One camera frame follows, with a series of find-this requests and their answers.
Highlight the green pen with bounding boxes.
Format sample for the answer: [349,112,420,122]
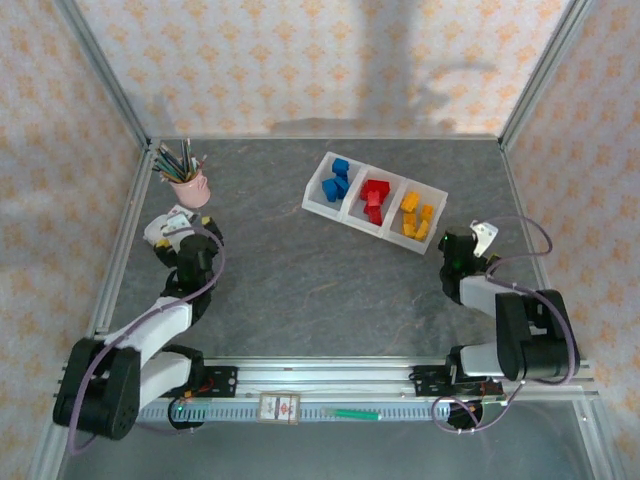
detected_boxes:
[321,407,384,422]

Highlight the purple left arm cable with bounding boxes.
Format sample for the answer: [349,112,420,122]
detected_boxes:
[67,222,227,456]

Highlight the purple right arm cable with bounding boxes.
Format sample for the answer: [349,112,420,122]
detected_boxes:
[432,215,581,435]

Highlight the aluminium frame post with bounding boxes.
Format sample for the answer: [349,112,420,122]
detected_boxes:
[52,0,154,151]
[498,0,600,151]

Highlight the pink ceramic cup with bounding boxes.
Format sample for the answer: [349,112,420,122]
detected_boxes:
[167,169,211,209]

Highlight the framed red and white card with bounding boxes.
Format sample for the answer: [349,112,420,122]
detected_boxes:
[256,392,302,426]

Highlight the translucent bin with yellow bricks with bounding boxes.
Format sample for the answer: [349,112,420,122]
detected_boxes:
[382,178,449,256]

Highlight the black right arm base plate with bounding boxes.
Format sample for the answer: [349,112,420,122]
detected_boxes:
[410,364,503,400]

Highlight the aluminium side frame rail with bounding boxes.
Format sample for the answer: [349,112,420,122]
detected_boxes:
[498,142,571,361]
[89,144,156,341]

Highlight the wide aluminium mounting rail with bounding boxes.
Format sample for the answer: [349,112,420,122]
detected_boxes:
[204,357,599,400]

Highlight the white square alarm clock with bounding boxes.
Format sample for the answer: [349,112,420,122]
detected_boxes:
[143,214,174,247]

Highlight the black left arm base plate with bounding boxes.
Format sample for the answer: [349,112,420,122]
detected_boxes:
[199,366,240,400]

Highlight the translucent bin with blue bricks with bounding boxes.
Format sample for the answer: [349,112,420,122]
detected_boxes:
[301,151,370,222]

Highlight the grey slotted cable duct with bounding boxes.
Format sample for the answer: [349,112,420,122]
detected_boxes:
[107,402,504,425]

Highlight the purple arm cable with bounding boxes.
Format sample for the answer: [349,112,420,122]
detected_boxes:
[432,215,581,435]
[67,222,227,456]

